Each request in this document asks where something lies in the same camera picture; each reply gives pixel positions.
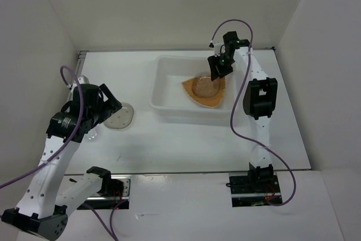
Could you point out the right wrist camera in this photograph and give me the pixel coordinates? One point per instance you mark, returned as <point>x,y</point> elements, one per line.
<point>218,48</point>

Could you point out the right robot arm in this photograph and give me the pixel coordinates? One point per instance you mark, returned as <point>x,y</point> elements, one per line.
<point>259,102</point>

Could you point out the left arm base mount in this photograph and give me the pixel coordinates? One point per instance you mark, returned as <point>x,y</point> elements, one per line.
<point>117,197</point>

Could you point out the white plastic bin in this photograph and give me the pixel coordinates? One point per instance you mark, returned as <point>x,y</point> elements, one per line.
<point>170,101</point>

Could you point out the clear glass plate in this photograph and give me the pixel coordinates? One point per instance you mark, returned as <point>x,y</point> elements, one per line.
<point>203,86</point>
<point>121,119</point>

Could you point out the triangular woven bamboo tray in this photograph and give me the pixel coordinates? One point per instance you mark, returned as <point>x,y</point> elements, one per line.
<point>212,102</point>

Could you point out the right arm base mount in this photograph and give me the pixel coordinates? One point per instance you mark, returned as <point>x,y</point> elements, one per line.
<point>245,194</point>

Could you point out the aluminium table edge rail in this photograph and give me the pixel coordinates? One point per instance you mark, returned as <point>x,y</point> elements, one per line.
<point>189,172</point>

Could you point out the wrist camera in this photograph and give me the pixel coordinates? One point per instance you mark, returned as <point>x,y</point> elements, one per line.
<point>218,48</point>
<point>81,80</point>

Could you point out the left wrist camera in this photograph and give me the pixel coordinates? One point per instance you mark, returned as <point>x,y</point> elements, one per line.
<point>81,80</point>

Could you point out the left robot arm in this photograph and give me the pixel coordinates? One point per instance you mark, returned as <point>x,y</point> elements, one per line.
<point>42,211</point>

